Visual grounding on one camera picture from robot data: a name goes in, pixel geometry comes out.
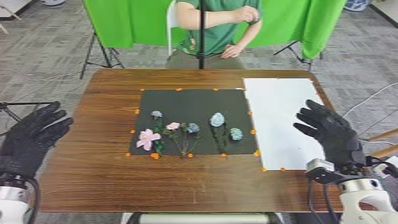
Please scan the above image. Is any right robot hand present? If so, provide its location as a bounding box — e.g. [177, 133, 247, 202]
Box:
[291, 99, 368, 168]

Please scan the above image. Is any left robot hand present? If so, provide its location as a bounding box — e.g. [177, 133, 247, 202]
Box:
[0, 100, 76, 180]

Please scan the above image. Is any dark mat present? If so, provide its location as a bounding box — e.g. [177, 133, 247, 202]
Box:
[128, 88, 261, 157]

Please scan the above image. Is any person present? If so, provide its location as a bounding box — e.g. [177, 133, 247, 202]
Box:
[163, 0, 265, 71]

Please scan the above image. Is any white sheet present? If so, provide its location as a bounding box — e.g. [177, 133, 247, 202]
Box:
[241, 77, 327, 172]

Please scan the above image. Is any pale blue flower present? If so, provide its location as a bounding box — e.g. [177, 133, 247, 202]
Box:
[208, 112, 229, 155]
[227, 127, 245, 142]

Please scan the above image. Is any large pink flower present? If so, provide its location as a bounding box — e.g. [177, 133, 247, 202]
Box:
[135, 128, 165, 156]

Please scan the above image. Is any dark blue flower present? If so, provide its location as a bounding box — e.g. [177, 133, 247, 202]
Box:
[179, 122, 204, 157]

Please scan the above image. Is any small pink flower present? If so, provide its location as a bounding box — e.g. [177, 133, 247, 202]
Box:
[163, 121, 188, 158]

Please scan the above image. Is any black tripod stand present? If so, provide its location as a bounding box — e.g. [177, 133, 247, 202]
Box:
[78, 30, 126, 80]
[272, 40, 325, 72]

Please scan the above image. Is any pale grey bar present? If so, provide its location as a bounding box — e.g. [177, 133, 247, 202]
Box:
[121, 212, 288, 224]

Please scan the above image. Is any black pole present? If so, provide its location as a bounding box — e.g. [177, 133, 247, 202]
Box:
[195, 0, 208, 70]

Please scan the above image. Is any grey cable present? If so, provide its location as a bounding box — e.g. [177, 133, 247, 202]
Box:
[341, 81, 398, 118]

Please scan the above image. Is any black cable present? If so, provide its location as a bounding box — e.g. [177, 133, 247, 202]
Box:
[304, 179, 341, 224]

